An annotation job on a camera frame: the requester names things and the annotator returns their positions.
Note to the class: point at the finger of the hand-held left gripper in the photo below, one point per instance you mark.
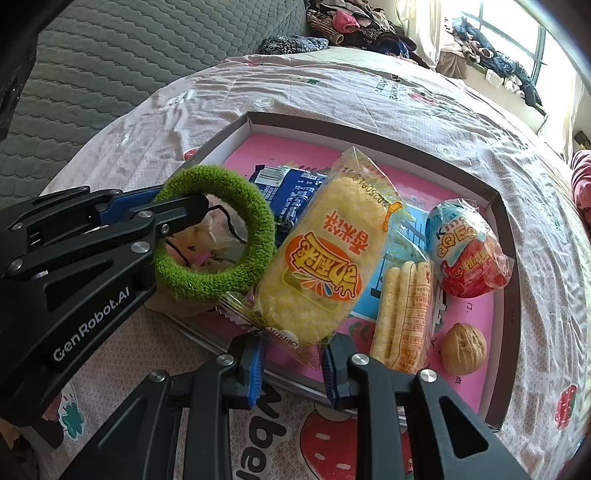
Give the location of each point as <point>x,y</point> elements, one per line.
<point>129,203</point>
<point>180,212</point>

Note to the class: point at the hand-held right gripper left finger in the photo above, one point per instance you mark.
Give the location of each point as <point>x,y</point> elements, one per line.
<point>255,378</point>

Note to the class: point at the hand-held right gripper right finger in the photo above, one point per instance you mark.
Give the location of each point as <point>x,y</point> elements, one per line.
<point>330,378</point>

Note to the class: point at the cream frilly scrunchie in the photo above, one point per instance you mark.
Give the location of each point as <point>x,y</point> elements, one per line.
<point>207,249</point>

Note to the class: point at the green fuzzy scrunchie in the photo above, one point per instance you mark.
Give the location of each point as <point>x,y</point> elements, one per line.
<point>263,230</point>

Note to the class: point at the stick biscuit packet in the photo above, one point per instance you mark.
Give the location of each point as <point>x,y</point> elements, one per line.
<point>406,318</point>

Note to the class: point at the yellow cake packet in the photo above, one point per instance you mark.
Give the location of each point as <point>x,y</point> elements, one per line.
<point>314,263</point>

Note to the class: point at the blue snack packet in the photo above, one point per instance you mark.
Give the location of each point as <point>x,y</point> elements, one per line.
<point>295,194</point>

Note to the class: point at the walnut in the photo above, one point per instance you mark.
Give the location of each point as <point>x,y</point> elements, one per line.
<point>464,350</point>

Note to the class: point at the egg toy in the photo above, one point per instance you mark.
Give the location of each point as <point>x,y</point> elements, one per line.
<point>461,258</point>

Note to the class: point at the dark grey shallow box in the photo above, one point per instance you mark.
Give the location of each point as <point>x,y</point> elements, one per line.
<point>505,323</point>

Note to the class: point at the grey quilted headboard cover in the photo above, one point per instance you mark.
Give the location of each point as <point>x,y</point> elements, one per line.
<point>115,55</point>

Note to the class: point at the dark patterned cloth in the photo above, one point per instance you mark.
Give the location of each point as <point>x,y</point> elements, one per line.
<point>291,45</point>

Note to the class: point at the pile of mixed clothes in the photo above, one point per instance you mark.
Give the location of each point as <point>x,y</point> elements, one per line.
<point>355,23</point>

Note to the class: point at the brown cloth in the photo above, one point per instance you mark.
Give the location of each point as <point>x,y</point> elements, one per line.
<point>450,64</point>

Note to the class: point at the cream curtain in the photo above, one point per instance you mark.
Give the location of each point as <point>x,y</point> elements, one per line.
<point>561,115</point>
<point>425,18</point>

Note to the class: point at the pink blanket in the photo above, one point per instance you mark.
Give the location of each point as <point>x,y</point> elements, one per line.
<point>582,180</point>

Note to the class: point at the pile of clothes on windowsill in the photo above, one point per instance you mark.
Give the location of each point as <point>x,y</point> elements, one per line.
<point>503,64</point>

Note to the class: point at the dark framed window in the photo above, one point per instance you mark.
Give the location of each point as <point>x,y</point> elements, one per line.
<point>512,18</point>

